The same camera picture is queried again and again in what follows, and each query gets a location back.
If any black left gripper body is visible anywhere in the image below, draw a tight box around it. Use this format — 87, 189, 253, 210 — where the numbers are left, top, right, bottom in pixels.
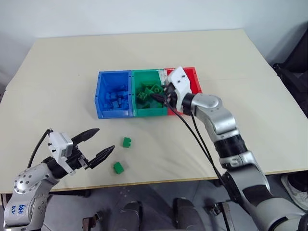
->
64, 141, 91, 170

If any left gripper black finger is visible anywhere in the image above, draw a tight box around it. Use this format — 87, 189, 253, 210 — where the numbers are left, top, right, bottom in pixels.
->
85, 145, 116, 170
71, 128, 101, 146

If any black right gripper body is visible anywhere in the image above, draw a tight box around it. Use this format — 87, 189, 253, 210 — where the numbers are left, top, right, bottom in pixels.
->
163, 83, 178, 109

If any white label on bin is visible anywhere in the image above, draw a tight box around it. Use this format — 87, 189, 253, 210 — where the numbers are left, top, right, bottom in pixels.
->
158, 69, 168, 84

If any green plastic bin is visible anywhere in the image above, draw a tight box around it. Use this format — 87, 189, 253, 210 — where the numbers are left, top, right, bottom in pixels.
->
130, 69, 169, 118

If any red plastic bin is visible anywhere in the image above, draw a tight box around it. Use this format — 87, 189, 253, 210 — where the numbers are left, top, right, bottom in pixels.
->
163, 66, 203, 116

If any blue plastic bin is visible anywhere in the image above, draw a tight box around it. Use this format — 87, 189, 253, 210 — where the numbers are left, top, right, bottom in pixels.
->
94, 70, 134, 120

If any beige wooden table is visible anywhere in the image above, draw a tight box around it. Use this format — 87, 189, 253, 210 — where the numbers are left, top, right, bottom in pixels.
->
0, 28, 308, 194

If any dark rounded shape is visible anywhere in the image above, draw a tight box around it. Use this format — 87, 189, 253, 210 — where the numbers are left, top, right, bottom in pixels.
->
173, 197, 204, 231
119, 201, 144, 231

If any black chair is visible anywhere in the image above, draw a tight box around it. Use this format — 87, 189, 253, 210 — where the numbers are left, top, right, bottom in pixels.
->
261, 21, 308, 120

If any white sneaker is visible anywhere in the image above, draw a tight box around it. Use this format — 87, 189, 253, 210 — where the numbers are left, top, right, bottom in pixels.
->
281, 175, 308, 211

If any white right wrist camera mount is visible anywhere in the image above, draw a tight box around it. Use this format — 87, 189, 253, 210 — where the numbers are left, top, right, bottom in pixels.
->
167, 65, 193, 113

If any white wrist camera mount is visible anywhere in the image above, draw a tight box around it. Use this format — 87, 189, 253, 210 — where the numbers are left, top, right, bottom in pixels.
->
48, 131, 74, 173
167, 65, 193, 113

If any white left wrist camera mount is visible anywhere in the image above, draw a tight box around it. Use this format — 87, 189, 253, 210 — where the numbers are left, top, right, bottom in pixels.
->
48, 131, 74, 173

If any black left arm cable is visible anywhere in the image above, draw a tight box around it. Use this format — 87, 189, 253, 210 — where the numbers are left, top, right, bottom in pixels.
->
27, 129, 53, 168

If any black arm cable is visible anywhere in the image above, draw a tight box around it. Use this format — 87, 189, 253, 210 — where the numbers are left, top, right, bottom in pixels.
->
164, 97, 228, 187
27, 129, 53, 168
191, 114, 226, 180

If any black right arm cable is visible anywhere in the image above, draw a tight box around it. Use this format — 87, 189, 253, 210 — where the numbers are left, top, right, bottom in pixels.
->
164, 97, 228, 187
191, 114, 226, 180

